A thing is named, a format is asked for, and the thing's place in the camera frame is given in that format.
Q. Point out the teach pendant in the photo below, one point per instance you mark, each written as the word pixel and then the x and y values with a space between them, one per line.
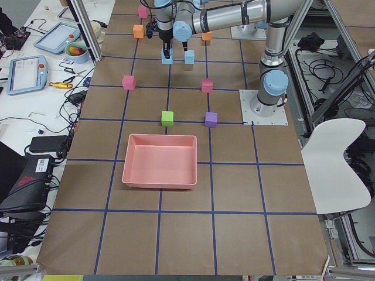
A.
pixel 57 38
pixel 27 74

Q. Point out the aluminium frame post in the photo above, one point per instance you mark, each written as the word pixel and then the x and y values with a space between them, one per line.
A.
pixel 81 18

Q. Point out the pink block left far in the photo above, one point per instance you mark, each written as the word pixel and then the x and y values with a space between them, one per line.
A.
pixel 129 82

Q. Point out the cream bowl with lemon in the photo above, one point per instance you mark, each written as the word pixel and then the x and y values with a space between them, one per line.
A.
pixel 96 27

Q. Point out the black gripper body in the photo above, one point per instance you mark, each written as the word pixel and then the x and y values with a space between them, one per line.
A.
pixel 164 35

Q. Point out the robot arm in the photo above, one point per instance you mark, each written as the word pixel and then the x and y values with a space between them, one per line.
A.
pixel 183 27
pixel 275 13

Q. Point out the dark pink block left near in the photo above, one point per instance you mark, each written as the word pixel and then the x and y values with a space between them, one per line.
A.
pixel 207 85

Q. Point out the orange block near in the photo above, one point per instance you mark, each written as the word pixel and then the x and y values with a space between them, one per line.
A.
pixel 207 36

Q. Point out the pink tray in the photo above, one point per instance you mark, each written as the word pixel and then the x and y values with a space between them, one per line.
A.
pixel 154 161

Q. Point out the black mini computer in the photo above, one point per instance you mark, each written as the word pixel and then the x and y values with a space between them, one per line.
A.
pixel 24 182

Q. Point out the orange block far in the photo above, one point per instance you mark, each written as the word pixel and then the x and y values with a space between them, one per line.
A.
pixel 138 31

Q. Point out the orange block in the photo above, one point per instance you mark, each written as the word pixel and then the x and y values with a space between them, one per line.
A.
pixel 207 36
pixel 138 31

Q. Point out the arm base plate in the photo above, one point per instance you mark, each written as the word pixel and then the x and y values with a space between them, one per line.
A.
pixel 252 31
pixel 255 113

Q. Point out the brass cylinder tool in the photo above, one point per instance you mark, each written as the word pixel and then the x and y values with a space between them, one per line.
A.
pixel 61 85

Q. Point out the blue bowl with fruit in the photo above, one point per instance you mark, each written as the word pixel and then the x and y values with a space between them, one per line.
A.
pixel 77 52

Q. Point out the black power adapter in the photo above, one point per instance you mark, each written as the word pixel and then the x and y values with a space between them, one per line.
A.
pixel 41 144

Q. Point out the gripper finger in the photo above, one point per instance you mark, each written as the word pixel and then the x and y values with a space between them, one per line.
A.
pixel 165 55
pixel 185 46

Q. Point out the green block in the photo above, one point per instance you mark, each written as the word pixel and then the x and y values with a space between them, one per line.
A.
pixel 167 118

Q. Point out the pink block right far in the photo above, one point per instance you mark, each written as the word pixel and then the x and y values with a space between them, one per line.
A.
pixel 143 12

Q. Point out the scissors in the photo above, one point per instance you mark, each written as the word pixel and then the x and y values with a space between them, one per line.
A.
pixel 75 75

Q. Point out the teach pendant near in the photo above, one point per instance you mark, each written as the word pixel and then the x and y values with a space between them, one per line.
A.
pixel 27 74

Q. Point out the purple block left side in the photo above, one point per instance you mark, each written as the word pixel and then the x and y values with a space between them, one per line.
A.
pixel 211 119

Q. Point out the teach pendant far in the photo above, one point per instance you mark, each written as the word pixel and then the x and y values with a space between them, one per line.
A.
pixel 57 38

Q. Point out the white chair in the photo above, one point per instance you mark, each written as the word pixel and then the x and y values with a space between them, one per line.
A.
pixel 334 185

